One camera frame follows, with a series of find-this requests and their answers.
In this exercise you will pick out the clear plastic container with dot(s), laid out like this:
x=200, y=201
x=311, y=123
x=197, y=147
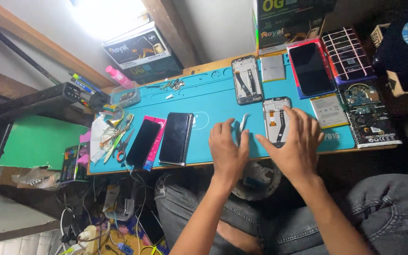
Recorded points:
x=126, y=96

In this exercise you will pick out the black bench device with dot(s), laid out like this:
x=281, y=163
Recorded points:
x=44, y=101

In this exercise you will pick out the bunch of blue green pens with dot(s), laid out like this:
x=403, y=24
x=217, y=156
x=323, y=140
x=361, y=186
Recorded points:
x=83, y=83

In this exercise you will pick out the white tissue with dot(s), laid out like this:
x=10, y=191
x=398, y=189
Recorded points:
x=97, y=136

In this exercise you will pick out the large black phone screen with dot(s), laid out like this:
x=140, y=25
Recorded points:
x=311, y=69

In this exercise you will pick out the black screen carton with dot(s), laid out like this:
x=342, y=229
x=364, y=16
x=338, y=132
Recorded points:
x=154, y=69

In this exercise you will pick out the person's left hand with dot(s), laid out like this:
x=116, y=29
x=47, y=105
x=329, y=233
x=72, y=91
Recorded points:
x=227, y=152

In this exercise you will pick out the colourful patterned floor mat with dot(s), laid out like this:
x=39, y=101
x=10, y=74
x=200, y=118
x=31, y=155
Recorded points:
x=126, y=235

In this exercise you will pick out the blue silicone work mat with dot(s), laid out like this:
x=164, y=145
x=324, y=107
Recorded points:
x=211, y=102

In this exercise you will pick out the white round tub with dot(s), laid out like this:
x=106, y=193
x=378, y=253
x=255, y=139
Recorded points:
x=259, y=180

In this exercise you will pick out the person's grey jeans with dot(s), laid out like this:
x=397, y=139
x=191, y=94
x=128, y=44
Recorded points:
x=384, y=212

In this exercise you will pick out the clear plastic bag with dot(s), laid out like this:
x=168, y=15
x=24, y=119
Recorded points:
x=35, y=179

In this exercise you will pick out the green and white hand tool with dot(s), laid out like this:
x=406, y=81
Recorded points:
x=113, y=150

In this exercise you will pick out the slim black phone screen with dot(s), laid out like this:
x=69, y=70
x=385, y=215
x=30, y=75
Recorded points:
x=143, y=143

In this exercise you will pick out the white battery with yellow edge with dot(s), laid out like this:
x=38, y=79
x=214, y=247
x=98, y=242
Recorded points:
x=328, y=110

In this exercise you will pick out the pile of small metal parts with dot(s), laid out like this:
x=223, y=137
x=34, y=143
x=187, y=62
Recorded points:
x=174, y=84

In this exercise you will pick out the dark blue bag with sticker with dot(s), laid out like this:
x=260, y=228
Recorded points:
x=402, y=46

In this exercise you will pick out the silver phone battery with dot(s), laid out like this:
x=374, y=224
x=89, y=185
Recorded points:
x=272, y=68

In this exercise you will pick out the colourful striped box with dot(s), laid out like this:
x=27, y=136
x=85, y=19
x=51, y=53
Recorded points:
x=70, y=164

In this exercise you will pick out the phone frame with orange flex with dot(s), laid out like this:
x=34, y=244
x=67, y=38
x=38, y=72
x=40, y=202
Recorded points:
x=274, y=118

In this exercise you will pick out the pink bottle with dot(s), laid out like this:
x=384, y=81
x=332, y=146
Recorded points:
x=119, y=76

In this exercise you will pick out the silver tweezers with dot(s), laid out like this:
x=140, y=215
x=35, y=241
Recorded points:
x=243, y=122

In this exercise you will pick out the red and black scissors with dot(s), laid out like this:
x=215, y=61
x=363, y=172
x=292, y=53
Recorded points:
x=123, y=148

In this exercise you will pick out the black rod with yellow end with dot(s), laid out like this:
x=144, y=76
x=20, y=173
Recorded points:
x=16, y=49

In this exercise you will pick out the tall black and green carton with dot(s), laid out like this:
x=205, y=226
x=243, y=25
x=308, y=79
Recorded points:
x=289, y=24

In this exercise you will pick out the red and blue flat box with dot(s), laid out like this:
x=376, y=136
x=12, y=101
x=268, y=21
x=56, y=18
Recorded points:
x=298, y=92

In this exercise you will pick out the green board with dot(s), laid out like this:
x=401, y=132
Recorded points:
x=39, y=141

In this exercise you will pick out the small white plastic piece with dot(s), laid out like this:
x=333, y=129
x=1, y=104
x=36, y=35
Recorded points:
x=169, y=96

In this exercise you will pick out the person's right hand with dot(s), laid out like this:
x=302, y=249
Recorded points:
x=298, y=154

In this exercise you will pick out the pink paper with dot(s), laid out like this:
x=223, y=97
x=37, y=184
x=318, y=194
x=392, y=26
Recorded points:
x=84, y=147

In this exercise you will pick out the pink flat box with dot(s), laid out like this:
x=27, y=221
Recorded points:
x=156, y=145

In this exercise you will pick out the white screen carton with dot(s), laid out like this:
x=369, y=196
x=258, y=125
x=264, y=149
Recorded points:
x=135, y=48

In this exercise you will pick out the gold tape roll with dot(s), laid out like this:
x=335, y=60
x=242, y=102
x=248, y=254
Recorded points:
x=113, y=118

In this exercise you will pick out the phone frame with black flex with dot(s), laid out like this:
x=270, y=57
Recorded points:
x=247, y=79

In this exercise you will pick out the white power strip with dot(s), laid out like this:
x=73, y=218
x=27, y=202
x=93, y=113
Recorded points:
x=83, y=239

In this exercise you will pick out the black phone in folio case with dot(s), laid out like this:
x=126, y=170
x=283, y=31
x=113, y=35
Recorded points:
x=176, y=138

